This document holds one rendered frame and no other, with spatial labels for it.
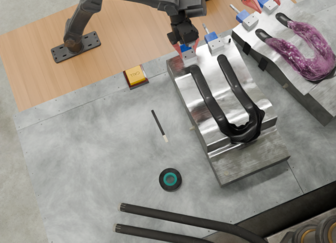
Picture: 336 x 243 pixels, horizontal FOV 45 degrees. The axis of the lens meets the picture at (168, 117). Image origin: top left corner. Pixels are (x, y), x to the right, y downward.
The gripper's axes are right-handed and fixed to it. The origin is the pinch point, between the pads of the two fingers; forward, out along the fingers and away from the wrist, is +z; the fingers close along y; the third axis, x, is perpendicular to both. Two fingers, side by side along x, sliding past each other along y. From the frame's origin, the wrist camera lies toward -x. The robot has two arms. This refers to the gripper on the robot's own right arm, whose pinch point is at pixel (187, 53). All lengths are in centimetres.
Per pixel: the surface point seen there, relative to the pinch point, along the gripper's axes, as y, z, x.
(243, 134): 5.7, 20.8, -28.9
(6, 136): -102, 58, 80
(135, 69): -19.9, 3.3, 8.3
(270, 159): 10.4, 27.5, -38.0
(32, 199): -98, 80, 43
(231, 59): 14.2, 5.7, -5.7
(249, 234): -8, 31, -59
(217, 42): 11.5, -0.4, -1.0
